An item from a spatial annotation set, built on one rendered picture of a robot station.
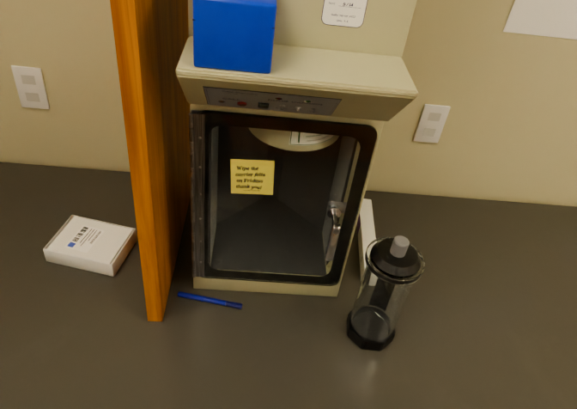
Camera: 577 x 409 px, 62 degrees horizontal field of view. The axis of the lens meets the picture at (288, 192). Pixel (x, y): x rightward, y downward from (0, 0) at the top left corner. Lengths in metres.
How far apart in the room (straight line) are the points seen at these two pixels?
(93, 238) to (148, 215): 0.36
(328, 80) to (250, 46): 0.11
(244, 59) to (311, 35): 0.14
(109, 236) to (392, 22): 0.77
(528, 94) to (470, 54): 0.21
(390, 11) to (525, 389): 0.77
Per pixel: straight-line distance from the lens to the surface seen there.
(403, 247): 0.88
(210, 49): 0.64
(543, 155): 1.56
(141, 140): 0.75
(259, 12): 0.62
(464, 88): 1.35
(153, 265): 0.92
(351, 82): 0.66
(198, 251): 0.99
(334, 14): 0.74
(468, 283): 1.26
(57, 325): 1.09
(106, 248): 1.15
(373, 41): 0.76
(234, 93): 0.69
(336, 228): 0.87
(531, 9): 1.32
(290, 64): 0.68
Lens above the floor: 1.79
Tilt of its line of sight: 39 degrees down
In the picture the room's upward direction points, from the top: 8 degrees clockwise
